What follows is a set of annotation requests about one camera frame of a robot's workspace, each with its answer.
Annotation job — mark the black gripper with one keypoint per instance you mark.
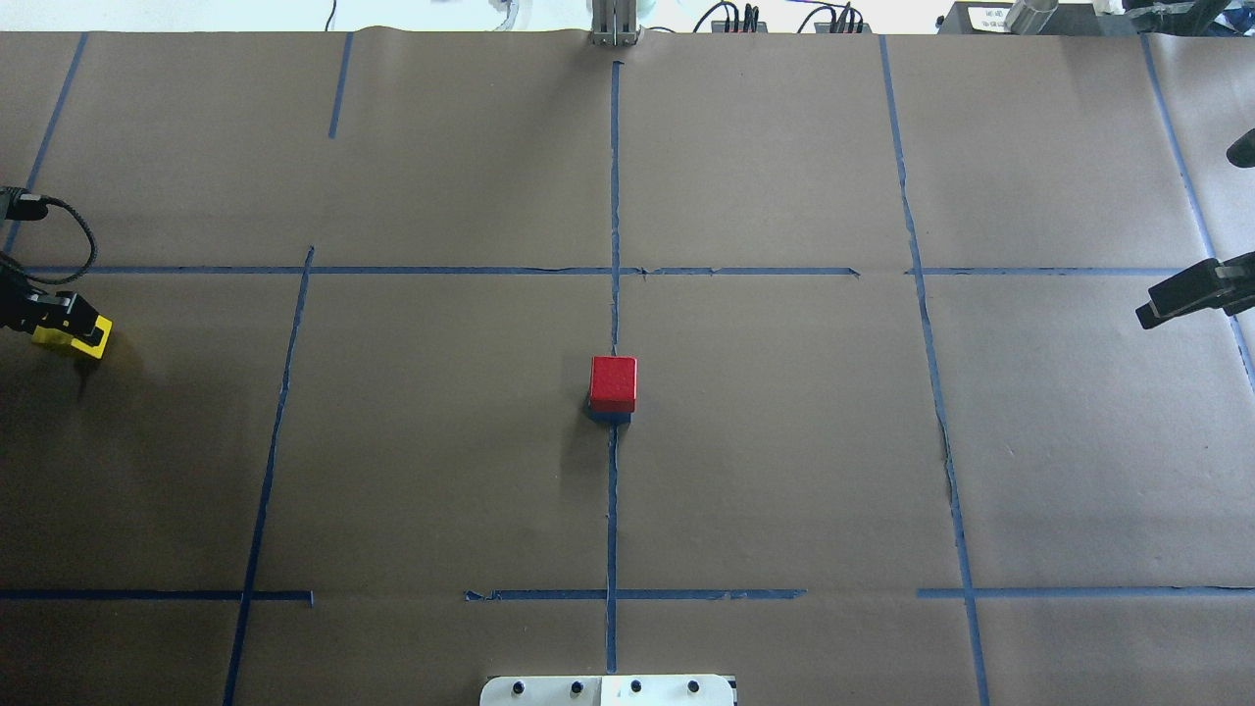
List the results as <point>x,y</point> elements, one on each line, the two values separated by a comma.
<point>47,312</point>

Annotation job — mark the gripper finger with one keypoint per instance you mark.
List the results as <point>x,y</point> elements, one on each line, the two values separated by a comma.
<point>1209,284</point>
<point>1241,153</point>

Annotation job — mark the yellow wooden block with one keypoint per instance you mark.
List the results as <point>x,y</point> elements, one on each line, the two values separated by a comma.
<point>91,346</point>

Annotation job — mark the red wooden block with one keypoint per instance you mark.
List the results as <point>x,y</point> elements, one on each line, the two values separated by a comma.
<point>613,385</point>

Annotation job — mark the blue wooden block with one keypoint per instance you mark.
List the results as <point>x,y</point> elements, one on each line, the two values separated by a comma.
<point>608,417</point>

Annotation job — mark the metal cylinder weight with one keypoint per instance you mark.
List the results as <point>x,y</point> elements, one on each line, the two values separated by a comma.
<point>1029,17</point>

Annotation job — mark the black box under cylinder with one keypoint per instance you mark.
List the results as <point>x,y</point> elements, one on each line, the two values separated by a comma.
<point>986,18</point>

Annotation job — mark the aluminium frame post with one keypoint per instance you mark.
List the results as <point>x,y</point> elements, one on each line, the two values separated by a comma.
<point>614,23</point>

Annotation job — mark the white pedestal column with base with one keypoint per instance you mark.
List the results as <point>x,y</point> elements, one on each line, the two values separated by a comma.
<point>666,689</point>

